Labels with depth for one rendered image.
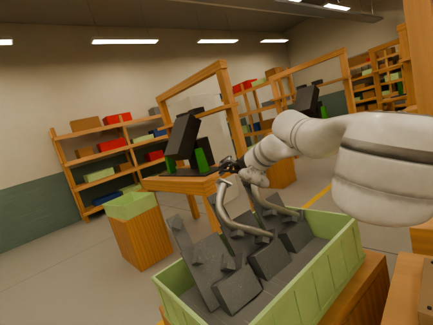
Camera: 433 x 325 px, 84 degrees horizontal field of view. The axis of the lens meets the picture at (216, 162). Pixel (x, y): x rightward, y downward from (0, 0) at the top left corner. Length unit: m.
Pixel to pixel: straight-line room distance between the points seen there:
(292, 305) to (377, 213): 0.50
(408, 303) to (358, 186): 0.59
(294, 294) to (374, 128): 0.54
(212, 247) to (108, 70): 6.85
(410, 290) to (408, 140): 0.65
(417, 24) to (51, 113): 6.55
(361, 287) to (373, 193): 0.72
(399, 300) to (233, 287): 0.43
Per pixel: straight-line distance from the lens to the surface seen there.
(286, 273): 0.93
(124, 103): 7.29
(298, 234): 1.03
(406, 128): 0.25
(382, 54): 10.98
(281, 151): 0.60
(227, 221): 0.86
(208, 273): 0.86
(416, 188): 0.26
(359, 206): 0.26
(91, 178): 6.26
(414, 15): 1.52
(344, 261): 0.93
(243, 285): 0.84
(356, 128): 0.27
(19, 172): 6.70
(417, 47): 1.51
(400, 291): 0.86
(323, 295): 0.85
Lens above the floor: 1.40
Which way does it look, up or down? 9 degrees down
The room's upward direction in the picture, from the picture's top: 16 degrees counter-clockwise
